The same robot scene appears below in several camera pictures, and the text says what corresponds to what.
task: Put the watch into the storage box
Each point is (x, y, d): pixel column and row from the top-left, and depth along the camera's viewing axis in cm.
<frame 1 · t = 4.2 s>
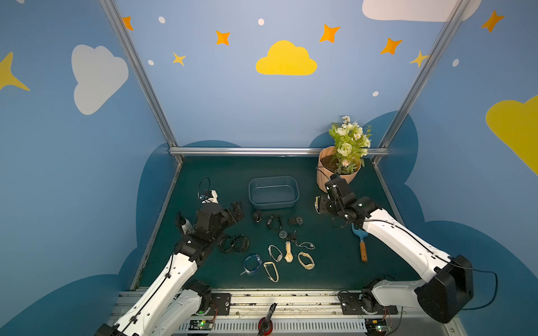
left hand: (238, 206, 78), fingers open
right hand: (325, 199, 83), fingers closed
blue plastic storage box: (276, 192, 110), on the table
ribbed terracotta flower pot: (326, 167, 105), point 11 cm above the table
artificial white flower plant: (352, 143, 91), point 29 cm above the table
blue garden fork wooden handle: (361, 243, 90), point 2 cm above the table
silver cylindrical flashlight: (180, 224, 78), point 17 cm above the table
black chunky sport watch: (226, 243, 90), on the table
small black watch white face: (257, 216, 98), point 2 cm above the table
black digital strap watch: (274, 222, 97), on the table
black dial leather strap watch: (283, 234, 93), on the table
silver chain bracelet watch: (304, 244, 90), on the table
cream strap small watch: (288, 257, 86), point 2 cm above the table
cream strap round watch: (311, 266, 84), point 2 cm above the table
cream strap square watch: (274, 269, 82), point 3 cm above the table

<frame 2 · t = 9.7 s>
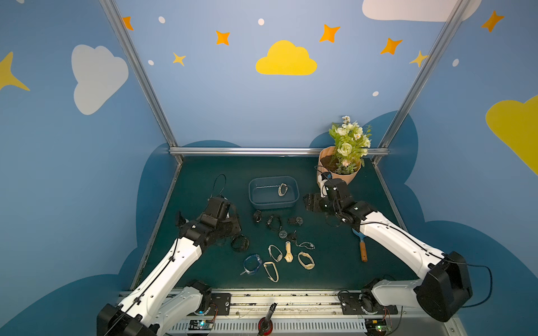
left hand: (245, 221, 79), fingers closed
right hand: (315, 195, 84), fingers open
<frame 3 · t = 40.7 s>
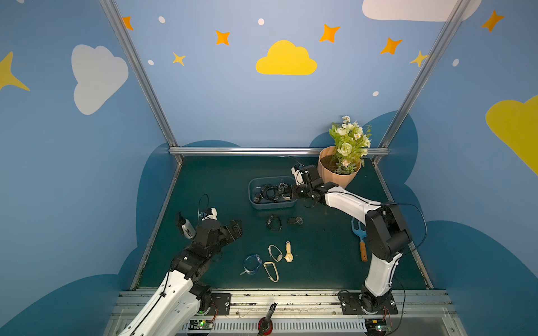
left hand: (239, 225, 79), fingers open
right hand: (292, 187, 96), fingers closed
black dial leather strap watch: (283, 188, 100), point 8 cm above the table
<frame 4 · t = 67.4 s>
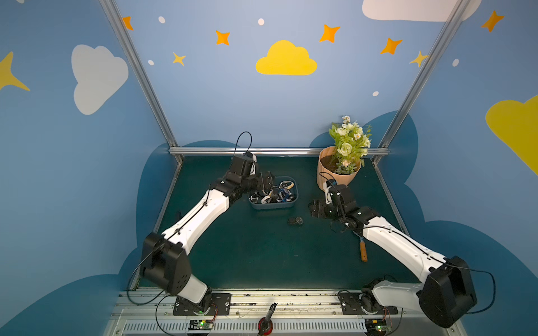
left hand: (270, 178, 82), fingers open
right hand: (320, 202, 85), fingers open
cream strap square watch: (286, 185, 106), point 5 cm above the table
